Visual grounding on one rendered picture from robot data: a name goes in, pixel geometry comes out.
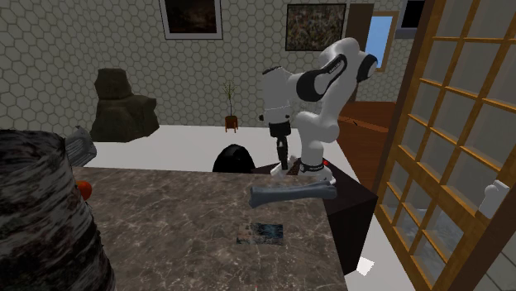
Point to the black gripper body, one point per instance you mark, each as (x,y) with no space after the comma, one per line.
(279,129)

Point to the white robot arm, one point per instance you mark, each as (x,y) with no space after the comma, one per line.
(312,133)

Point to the potted plant in brown pot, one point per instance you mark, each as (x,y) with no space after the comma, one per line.
(231,121)

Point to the black rounded chair back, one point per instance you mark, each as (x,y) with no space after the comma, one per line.
(234,159)

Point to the grey bone-shaped object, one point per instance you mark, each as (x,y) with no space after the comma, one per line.
(282,194)

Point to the flat dark blue book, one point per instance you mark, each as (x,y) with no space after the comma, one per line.
(262,234)

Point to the dark robot stand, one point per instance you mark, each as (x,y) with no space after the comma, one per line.
(348,217)

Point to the brown door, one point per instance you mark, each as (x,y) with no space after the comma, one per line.
(358,24)

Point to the wood-framed blue window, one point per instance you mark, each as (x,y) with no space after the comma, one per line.
(379,36)

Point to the dark brown armchair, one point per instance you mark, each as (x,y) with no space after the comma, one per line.
(121,113)

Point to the wooden lattice glass door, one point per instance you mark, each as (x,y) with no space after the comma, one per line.
(447,153)

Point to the grey-framed dark window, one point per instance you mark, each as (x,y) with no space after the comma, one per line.
(412,14)

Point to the grey ribbed object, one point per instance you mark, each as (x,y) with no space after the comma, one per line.
(80,149)

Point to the orange round fruit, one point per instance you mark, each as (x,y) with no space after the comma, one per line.
(85,190)

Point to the large dark streaked rounded object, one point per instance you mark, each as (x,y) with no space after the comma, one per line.
(36,217)

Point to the black-framed speckled wall picture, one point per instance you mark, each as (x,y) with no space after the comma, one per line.
(315,27)

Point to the white-framed dark wall picture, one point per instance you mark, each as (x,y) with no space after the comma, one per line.
(191,18)

